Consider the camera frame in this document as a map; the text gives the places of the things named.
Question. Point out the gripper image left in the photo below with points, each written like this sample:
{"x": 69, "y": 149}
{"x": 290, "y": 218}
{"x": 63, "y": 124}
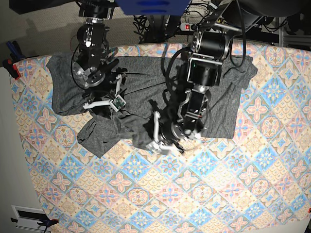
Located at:
{"x": 100, "y": 101}

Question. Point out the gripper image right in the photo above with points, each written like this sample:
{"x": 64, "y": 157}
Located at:
{"x": 162, "y": 133}

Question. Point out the grey t-shirt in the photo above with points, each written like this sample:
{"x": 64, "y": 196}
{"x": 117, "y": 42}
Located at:
{"x": 145, "y": 82}

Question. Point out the red black clamp left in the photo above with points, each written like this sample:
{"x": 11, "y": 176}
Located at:
{"x": 11, "y": 68}

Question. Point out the white power strip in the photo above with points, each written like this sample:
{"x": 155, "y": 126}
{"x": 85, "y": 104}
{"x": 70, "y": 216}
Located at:
{"x": 187, "y": 27}

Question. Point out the patterned tile tablecloth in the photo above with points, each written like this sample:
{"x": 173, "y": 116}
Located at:
{"x": 258, "y": 179}

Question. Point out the black clamp bottom left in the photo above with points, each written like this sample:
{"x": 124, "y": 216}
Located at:
{"x": 46, "y": 223}

